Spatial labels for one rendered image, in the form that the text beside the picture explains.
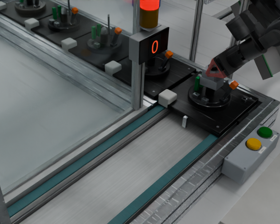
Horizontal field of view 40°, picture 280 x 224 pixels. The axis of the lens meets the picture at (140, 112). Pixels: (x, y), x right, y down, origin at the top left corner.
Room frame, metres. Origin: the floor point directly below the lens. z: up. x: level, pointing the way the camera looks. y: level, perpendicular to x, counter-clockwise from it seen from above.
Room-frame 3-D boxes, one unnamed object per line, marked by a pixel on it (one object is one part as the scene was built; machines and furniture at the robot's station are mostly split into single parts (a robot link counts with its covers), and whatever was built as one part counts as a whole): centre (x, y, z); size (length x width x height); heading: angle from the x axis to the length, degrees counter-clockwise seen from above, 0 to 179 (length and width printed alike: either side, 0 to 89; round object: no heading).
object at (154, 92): (1.18, -0.03, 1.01); 0.24 x 0.24 x 0.13; 49
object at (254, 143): (0.81, -0.33, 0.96); 0.04 x 0.04 x 0.02
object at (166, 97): (1.00, -0.09, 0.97); 0.05 x 0.05 x 0.04; 49
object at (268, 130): (0.86, -0.38, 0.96); 0.04 x 0.04 x 0.02
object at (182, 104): (1.01, -0.23, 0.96); 0.24 x 0.24 x 0.02; 49
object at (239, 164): (0.81, -0.33, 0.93); 0.21 x 0.07 x 0.06; 139
